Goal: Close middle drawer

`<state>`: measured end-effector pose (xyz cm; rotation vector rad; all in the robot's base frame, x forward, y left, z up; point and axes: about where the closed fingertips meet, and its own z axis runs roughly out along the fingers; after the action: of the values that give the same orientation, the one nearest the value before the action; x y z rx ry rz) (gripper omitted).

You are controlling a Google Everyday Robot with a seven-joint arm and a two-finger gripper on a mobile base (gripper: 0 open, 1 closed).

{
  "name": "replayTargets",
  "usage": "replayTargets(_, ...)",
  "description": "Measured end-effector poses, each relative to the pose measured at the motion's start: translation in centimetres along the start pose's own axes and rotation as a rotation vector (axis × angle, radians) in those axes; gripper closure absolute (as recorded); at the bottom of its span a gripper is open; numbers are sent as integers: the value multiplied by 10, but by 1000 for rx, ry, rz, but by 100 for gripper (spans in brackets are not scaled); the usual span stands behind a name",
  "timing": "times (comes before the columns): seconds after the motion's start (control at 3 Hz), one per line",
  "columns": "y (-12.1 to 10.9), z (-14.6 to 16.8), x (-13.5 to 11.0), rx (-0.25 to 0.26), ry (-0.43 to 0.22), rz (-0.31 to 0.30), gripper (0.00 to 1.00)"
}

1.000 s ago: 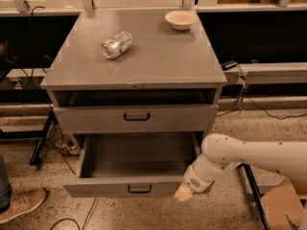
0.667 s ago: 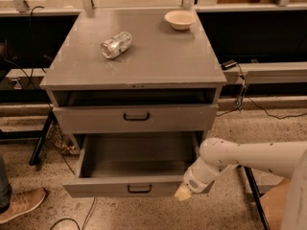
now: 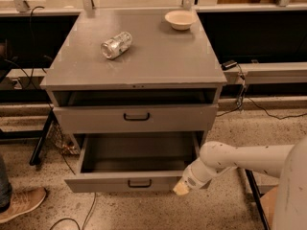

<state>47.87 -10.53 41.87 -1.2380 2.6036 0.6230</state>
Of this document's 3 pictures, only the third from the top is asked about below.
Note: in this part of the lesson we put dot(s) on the cardboard box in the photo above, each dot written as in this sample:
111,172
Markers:
268,202

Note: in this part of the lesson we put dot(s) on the black metal stand bar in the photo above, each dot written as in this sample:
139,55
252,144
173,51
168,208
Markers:
256,196

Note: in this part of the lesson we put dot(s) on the black table leg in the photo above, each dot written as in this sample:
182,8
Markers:
35,160

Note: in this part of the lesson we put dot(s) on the white paper bowl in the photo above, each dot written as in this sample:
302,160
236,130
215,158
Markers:
180,20

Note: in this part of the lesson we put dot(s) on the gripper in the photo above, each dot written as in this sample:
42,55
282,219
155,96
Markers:
190,180

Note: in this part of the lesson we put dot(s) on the black power adapter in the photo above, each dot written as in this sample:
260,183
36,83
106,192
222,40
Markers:
229,64

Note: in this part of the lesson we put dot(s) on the grey metal drawer cabinet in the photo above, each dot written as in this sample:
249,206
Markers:
162,66

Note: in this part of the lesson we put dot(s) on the crushed silver can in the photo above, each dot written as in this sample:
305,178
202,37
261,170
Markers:
117,45

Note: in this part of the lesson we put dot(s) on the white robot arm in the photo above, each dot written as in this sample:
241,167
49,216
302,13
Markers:
286,162

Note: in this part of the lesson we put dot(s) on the grey drawer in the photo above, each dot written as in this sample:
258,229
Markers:
136,118
131,162

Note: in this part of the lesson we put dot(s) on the tan sneaker shoe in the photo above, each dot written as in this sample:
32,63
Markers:
22,203

